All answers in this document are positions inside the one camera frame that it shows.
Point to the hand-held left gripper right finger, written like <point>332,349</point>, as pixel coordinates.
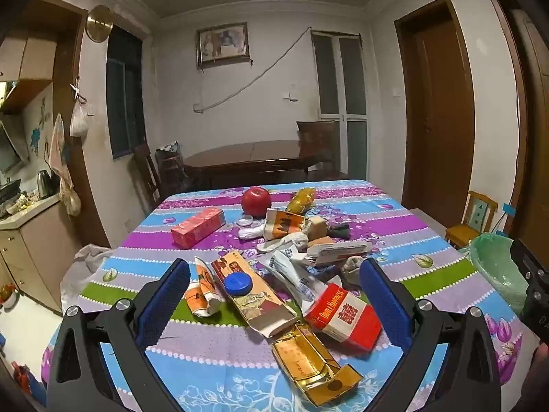
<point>386,304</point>

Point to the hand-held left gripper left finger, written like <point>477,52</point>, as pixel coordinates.
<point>165,304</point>

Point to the orange squeezed tube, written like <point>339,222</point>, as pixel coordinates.
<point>201,296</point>

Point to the red cigarette pack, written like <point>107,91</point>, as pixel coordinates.
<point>343,317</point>

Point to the bin with green bag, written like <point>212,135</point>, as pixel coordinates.
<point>493,266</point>

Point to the blue bottle cap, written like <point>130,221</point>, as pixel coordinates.
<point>238,284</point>

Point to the long brown cardboard box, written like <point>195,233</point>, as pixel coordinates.
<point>257,304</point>

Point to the gold cigarette box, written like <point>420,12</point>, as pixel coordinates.
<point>300,360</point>

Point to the crumpled grey tissue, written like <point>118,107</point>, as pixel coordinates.
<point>351,266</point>

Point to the white toothpaste box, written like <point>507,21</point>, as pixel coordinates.
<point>339,251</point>

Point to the striped floral tablecloth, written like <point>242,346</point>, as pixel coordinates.
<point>386,223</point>

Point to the pink cardboard box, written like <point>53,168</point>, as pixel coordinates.
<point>197,227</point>

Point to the dark crumpled wrapper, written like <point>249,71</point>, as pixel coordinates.
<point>339,231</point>

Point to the small brown block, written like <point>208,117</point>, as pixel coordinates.
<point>324,240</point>

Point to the white plastic wrapper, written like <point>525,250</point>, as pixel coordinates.
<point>291,274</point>

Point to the small wooden chair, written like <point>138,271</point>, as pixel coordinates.
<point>476,212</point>

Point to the beige block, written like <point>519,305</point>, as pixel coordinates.
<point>316,225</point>

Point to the crumpled beige tissue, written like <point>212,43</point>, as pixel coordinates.
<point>296,240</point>

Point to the crumpled white cloth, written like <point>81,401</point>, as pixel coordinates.
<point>251,232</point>

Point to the small white lid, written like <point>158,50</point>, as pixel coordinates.
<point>245,223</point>

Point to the orange and white carton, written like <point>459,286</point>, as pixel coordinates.
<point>281,223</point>

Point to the dark wooden chair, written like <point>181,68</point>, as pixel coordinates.
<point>146,171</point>

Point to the kitchen base cabinet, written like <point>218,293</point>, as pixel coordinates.
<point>38,257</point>

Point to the yellow snack packet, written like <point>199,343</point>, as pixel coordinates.
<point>300,199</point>

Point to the red apple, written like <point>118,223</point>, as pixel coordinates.
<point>256,201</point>

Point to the steel kettle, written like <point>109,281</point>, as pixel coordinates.
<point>45,184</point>

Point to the dark wooden dining table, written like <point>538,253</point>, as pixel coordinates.
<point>248,156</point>

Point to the cushioned wooden chair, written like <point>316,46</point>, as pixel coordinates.
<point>317,137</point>

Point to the hanging towel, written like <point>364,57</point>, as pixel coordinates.
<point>58,146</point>

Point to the brown wooden door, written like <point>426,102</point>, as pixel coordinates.
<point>437,116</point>

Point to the hanging plastic bag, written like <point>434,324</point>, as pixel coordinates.
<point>79,122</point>

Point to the dark window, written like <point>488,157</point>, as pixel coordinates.
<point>124,94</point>

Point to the white glass door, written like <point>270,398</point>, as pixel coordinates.
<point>339,94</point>

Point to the wooden door frame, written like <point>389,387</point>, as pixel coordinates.
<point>521,137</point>

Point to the framed wall picture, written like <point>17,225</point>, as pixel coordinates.
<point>223,45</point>

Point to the wall cabinet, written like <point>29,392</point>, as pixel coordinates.
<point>30,64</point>

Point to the gold wall clock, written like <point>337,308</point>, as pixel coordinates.
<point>98,23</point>

